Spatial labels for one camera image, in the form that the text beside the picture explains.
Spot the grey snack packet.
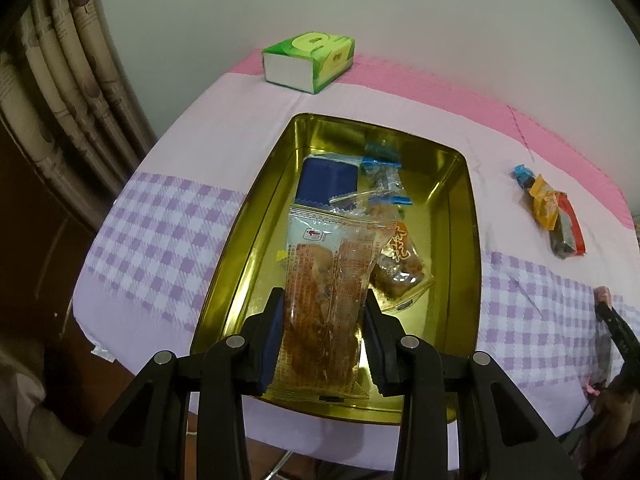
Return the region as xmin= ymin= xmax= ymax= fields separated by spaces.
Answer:
xmin=549 ymin=222 xmax=576 ymax=260

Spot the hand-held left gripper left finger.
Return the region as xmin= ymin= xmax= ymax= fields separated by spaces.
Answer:
xmin=60 ymin=287 xmax=288 ymax=480

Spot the dark wooden furniture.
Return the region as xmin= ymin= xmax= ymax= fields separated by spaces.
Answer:
xmin=0 ymin=125 xmax=126 ymax=411

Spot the red snack packet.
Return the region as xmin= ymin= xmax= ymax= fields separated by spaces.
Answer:
xmin=556 ymin=192 xmax=587 ymax=256

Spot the pale cloth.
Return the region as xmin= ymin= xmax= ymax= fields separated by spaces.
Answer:
xmin=0 ymin=347 xmax=86 ymax=461

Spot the dark red tin box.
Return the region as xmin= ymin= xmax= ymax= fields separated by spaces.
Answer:
xmin=189 ymin=113 xmax=483 ymax=427

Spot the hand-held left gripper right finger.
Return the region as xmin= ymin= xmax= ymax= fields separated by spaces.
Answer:
xmin=364 ymin=290 xmax=586 ymax=480

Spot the yellow snack packet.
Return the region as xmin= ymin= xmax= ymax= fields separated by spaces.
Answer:
xmin=529 ymin=175 xmax=561 ymax=231

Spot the blue orange candy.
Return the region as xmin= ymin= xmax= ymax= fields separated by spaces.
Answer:
xmin=511 ymin=164 xmax=538 ymax=191

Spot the clear pastry packet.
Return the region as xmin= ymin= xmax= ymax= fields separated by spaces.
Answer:
xmin=330 ymin=190 xmax=436 ymax=313
xmin=266 ymin=201 xmax=401 ymax=402

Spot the beige patterned curtain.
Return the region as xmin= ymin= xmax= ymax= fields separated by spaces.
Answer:
xmin=0 ymin=0 xmax=156 ymax=211

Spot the green tissue box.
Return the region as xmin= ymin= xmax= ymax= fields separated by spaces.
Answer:
xmin=262 ymin=31 xmax=356 ymax=96

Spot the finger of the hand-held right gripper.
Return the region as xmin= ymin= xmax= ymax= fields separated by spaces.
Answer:
xmin=594 ymin=300 xmax=640 ymax=396

